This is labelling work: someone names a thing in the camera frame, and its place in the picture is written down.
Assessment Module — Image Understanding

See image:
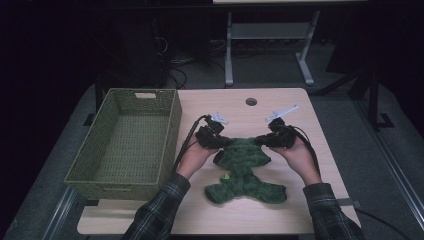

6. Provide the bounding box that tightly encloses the black floor cable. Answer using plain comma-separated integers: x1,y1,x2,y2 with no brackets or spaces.
353,207,415,240

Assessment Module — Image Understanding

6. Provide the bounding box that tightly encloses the green woven basket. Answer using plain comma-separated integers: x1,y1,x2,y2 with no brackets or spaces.
63,87,183,202

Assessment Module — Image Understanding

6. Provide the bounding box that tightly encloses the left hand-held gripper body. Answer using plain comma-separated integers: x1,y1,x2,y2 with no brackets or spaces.
194,111,231,150

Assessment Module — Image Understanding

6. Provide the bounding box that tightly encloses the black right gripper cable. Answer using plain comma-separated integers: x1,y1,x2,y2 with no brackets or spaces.
282,124,322,178

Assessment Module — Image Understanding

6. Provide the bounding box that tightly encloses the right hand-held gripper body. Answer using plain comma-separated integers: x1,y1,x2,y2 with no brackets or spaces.
264,104,300,150

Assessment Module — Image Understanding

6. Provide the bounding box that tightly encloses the black metal post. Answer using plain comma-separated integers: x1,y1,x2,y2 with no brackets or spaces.
82,75,105,128

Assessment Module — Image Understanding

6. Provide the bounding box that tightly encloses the green fleece garment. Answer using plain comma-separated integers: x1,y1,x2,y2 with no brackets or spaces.
203,136,288,205

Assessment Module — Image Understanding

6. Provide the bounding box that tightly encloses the person's right hand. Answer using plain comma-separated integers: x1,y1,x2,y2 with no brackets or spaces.
268,134,323,186

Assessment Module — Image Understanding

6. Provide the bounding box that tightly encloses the grey tape strip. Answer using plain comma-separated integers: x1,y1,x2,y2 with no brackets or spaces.
336,197,362,208

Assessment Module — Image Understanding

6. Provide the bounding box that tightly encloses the black metal stand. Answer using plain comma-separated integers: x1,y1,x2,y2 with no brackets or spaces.
313,66,396,132

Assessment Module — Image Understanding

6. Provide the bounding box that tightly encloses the bundle of floor cables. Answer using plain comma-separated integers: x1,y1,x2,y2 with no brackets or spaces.
152,35,228,90

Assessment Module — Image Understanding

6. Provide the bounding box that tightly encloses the metal floor rail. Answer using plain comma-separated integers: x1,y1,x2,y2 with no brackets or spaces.
41,185,78,240
353,99,424,232

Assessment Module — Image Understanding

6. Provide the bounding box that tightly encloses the person's left hand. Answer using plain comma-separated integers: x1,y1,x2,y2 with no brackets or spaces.
175,133,220,182

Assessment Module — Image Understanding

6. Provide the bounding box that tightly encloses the grey metal table frame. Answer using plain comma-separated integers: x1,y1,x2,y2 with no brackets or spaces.
224,9,321,88

